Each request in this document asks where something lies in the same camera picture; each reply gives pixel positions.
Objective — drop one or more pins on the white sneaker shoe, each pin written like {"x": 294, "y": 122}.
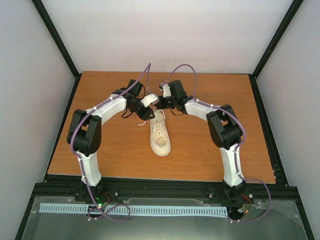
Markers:
{"x": 159, "y": 138}

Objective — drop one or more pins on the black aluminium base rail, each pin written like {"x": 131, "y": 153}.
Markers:
{"x": 119, "y": 189}

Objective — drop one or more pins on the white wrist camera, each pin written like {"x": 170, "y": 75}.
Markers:
{"x": 149, "y": 99}
{"x": 165, "y": 89}

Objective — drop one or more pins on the right black frame post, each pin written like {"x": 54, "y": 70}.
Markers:
{"x": 281, "y": 29}

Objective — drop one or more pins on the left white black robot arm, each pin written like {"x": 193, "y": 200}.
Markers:
{"x": 85, "y": 131}

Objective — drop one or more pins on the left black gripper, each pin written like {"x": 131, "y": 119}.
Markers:
{"x": 145, "y": 116}

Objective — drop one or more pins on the left black frame post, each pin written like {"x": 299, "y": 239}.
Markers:
{"x": 44, "y": 15}

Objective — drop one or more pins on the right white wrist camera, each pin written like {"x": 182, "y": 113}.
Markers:
{"x": 165, "y": 89}

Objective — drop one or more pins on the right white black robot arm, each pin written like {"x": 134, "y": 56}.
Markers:
{"x": 224, "y": 127}

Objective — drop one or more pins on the light blue slotted cable duct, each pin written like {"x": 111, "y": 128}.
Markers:
{"x": 136, "y": 210}

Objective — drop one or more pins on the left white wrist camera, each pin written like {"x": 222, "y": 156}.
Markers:
{"x": 149, "y": 99}

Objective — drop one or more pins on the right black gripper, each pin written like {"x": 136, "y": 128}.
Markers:
{"x": 160, "y": 105}

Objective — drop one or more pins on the black frame post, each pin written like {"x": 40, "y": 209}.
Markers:
{"x": 281, "y": 29}
{"x": 44, "y": 15}

